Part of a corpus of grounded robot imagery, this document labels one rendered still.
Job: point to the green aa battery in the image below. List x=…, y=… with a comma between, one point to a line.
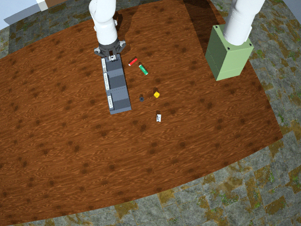
x=143, y=69

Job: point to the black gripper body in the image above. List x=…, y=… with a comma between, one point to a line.
x=109, y=47

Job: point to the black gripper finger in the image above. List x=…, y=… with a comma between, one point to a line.
x=119, y=48
x=101, y=53

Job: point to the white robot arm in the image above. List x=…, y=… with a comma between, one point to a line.
x=236, y=30

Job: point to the grey rack of labelled bins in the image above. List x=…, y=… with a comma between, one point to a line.
x=115, y=87

